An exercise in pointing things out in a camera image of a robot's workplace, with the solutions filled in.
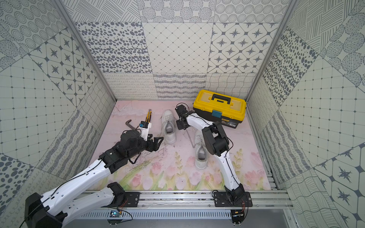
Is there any white sneaker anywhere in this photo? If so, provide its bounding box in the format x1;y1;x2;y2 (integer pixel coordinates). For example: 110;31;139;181
194;130;208;170
162;110;176;144

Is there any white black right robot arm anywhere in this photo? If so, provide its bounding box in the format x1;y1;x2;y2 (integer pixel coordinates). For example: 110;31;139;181
175;103;253;208

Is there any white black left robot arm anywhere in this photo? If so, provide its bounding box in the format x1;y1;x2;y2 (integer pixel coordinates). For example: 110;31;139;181
24;130;163;228

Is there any dark metal hex key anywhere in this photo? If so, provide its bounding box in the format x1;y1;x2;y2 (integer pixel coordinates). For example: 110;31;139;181
125;119;137;130

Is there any yellow black utility knife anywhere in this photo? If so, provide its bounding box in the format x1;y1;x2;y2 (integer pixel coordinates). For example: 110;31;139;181
145;109;152;123

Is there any pink floral table mat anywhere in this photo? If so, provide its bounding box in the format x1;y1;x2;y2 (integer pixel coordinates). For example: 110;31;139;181
92;101;272;191

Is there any yellow black plastic toolbox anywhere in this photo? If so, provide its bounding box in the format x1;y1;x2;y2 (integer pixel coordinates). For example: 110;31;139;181
193;90;247;129

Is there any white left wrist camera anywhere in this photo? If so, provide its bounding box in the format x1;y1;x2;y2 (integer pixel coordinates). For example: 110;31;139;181
139;121;150;141

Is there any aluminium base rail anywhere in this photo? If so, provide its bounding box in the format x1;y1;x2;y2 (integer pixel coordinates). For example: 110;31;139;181
80;190;295;220

